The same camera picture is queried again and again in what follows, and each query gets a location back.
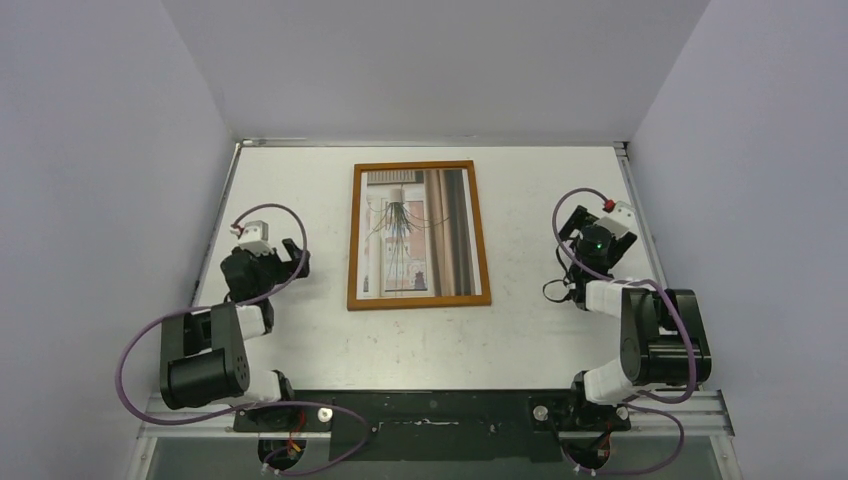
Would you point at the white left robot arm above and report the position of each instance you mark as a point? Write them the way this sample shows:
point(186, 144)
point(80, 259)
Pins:
point(203, 355)

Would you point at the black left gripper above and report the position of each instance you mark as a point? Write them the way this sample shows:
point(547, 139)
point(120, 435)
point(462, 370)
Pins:
point(292, 251)

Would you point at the wooden picture frame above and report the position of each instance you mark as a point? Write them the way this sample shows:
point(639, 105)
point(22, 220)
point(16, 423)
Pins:
point(417, 303)

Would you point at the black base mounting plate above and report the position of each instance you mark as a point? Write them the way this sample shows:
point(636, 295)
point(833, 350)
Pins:
point(494, 424)

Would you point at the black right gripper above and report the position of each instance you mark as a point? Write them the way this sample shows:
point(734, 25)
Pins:
point(577, 224)

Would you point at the aluminium front rail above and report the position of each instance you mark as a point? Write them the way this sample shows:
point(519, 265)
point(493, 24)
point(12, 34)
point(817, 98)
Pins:
point(703, 415)

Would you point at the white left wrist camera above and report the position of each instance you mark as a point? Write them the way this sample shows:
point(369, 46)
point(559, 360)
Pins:
point(253, 237)

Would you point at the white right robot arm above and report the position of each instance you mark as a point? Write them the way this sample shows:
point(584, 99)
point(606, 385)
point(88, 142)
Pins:
point(662, 340)

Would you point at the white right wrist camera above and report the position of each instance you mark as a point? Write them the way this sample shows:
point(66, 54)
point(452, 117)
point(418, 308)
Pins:
point(621, 220)

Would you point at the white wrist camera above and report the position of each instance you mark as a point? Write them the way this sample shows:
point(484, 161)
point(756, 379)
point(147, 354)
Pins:
point(253, 237)
point(621, 220)

